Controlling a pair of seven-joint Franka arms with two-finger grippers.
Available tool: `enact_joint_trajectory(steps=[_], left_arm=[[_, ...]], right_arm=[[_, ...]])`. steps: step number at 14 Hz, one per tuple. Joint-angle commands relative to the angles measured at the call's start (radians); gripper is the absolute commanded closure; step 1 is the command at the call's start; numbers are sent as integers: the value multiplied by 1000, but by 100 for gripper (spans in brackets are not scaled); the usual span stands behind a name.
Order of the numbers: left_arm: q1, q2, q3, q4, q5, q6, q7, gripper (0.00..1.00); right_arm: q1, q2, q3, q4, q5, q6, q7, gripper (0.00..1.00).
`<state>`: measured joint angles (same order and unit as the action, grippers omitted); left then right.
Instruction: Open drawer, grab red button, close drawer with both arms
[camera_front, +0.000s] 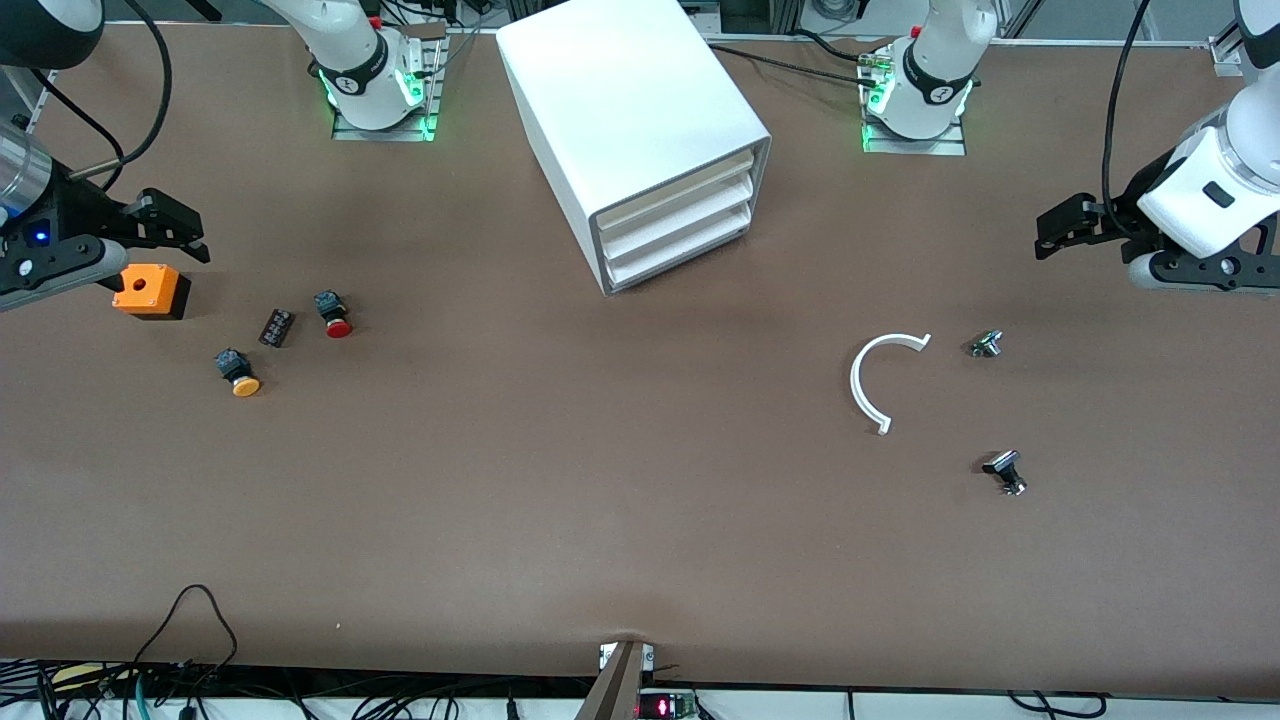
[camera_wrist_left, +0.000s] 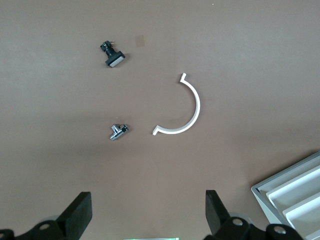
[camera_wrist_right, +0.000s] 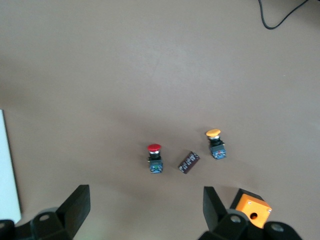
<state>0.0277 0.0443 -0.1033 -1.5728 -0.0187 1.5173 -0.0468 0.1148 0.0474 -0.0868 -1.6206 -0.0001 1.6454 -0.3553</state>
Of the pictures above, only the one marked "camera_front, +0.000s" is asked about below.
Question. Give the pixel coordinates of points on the black terminal block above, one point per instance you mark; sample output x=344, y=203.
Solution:
x=276, y=328

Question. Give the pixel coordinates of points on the white drawer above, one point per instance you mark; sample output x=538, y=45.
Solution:
x=680, y=246
x=680, y=220
x=680, y=195

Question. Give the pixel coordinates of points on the white drawer cabinet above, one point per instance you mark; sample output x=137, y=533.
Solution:
x=620, y=100

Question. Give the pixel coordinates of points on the black key switch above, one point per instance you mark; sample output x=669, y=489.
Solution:
x=1003, y=465

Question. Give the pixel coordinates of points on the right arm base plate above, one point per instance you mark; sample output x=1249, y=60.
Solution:
x=385, y=133

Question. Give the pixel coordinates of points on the red push button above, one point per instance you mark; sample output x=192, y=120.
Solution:
x=338, y=328

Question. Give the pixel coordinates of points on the brown camera mount bar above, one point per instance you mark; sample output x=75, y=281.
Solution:
x=615, y=690

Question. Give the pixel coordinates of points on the red display device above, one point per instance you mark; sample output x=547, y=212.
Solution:
x=660, y=708

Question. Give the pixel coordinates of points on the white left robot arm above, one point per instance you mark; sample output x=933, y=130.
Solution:
x=935, y=70

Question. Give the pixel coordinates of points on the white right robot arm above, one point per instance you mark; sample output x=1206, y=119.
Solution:
x=350, y=60

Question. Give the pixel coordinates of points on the aluminium corner bracket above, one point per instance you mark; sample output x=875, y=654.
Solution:
x=1220, y=55

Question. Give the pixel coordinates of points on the orange button enclosure box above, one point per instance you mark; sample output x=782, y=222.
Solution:
x=160, y=285

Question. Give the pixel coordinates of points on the small metal knob switch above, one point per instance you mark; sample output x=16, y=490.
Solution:
x=985, y=345

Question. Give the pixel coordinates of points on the white curved plastic bracket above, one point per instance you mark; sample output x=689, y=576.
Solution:
x=856, y=385

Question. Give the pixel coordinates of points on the orange push button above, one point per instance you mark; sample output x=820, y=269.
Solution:
x=245, y=385

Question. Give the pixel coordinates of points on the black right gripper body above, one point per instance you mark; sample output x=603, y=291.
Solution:
x=82, y=213

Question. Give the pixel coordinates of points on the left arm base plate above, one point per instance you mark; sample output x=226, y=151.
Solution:
x=950, y=147

